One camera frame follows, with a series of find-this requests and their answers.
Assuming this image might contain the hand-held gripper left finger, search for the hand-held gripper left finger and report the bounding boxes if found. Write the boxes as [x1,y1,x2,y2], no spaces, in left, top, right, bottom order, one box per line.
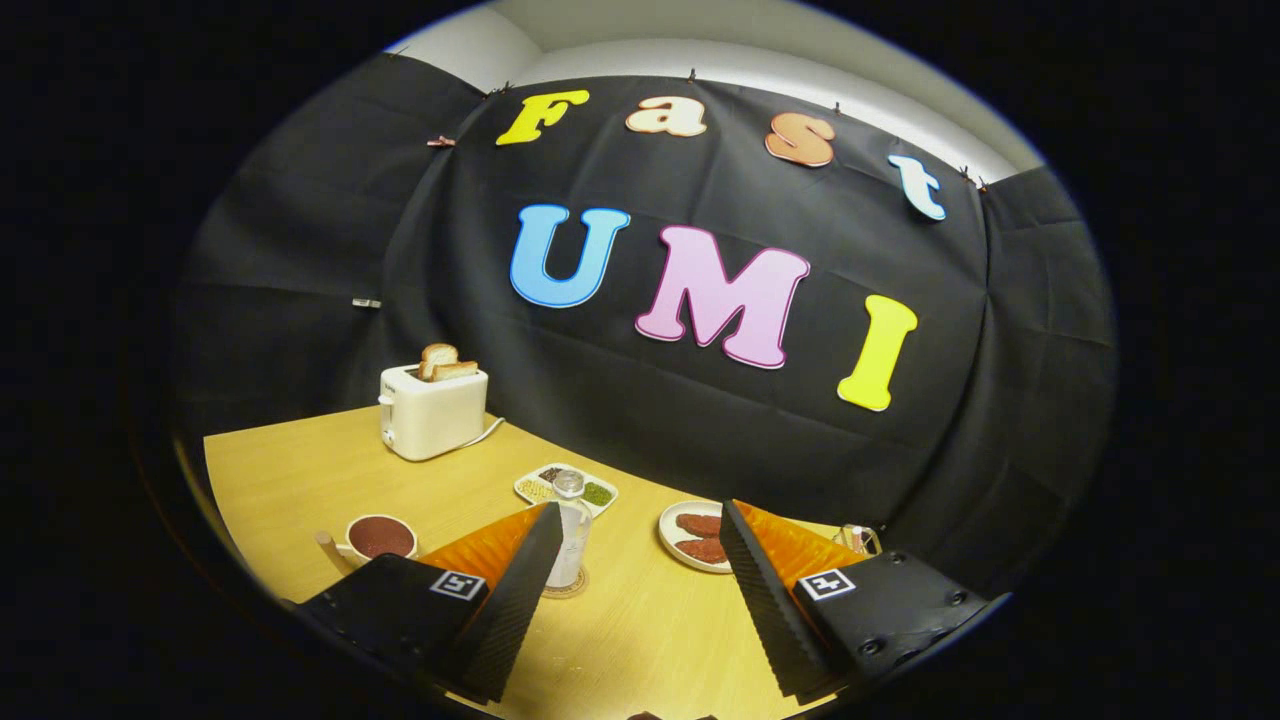
[296,502,565,707]

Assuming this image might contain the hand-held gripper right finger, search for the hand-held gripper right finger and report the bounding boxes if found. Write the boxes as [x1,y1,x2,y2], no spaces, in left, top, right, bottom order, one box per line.
[719,499,1009,707]

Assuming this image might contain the clear juice bottle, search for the clear juice bottle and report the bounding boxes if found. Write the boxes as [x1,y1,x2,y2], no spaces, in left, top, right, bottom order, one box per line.
[545,470,593,591]

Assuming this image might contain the beige cup with wooden handle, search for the beige cup with wooden handle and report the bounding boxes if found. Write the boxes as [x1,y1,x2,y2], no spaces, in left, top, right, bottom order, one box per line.
[315,514,419,569]

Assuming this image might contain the white round plate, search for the white round plate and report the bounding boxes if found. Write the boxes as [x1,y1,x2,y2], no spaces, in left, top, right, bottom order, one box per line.
[658,499,736,574]

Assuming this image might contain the wooden table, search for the wooden table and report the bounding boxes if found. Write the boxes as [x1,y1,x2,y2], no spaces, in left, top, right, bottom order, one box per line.
[202,405,881,720]

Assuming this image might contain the white divided dish with beans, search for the white divided dish with beans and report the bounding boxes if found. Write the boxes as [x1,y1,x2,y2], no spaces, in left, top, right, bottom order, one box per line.
[514,462,619,519]

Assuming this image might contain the black backdrop cloth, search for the black backdrop cloth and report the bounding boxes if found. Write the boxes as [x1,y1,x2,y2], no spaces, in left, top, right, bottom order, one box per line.
[170,52,1118,601]

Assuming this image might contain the cream toaster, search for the cream toaster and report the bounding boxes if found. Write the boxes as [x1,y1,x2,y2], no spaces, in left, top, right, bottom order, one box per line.
[378,364,490,462]

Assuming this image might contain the white toaster cable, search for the white toaster cable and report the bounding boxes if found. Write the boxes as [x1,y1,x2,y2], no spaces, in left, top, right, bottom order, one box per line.
[450,416,506,453]

